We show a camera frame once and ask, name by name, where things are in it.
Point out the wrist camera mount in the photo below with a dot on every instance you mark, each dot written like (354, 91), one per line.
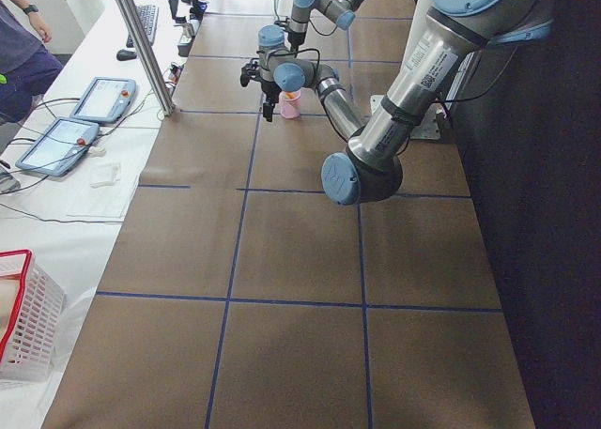
(250, 72)
(282, 24)

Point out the pink mesh pen holder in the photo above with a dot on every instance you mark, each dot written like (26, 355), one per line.
(290, 109)

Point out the far teach pendant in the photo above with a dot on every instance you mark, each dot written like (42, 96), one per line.
(105, 100)

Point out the near teach pendant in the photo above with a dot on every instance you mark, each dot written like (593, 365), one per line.
(59, 148)

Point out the black computer mouse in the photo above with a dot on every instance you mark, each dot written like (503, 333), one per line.
(125, 55)

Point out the teach pendant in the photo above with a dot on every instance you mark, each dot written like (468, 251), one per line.
(59, 148)
(105, 100)

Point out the person in dark clothes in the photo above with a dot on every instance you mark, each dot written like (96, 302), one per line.
(28, 69)

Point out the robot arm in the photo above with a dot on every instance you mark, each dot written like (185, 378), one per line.
(339, 12)
(369, 170)

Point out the aluminium frame post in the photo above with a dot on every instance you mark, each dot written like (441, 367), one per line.
(148, 59)

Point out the white red plastic basket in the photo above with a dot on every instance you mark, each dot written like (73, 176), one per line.
(31, 303)

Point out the black keyboard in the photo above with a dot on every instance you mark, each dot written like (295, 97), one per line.
(148, 16)

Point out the white crumpled tissue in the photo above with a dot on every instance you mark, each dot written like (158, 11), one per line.
(107, 174)

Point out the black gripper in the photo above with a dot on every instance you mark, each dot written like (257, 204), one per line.
(297, 38)
(269, 91)

